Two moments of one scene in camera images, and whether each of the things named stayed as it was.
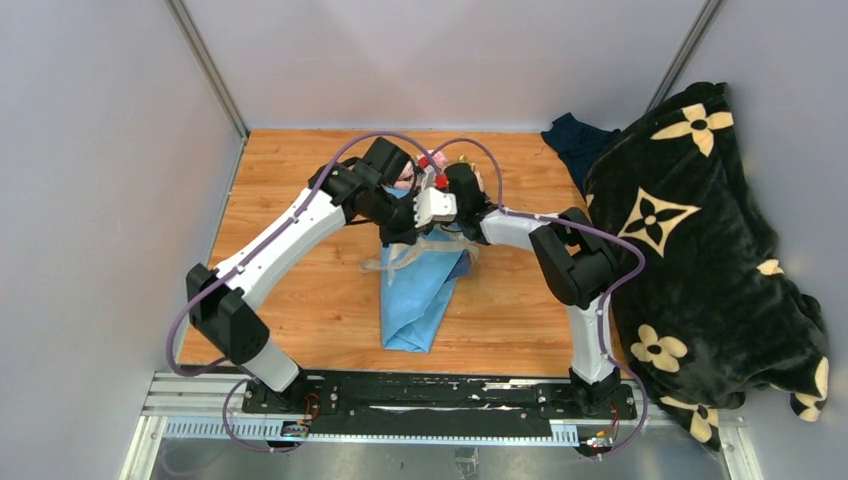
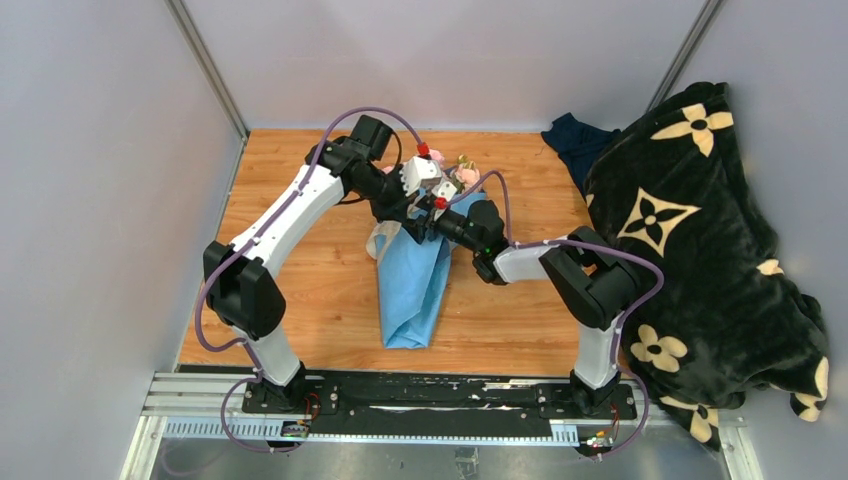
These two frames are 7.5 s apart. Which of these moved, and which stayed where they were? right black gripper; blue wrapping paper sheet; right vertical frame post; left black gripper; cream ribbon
Moved: right black gripper; cream ribbon
Stayed: right vertical frame post; left black gripper; blue wrapping paper sheet
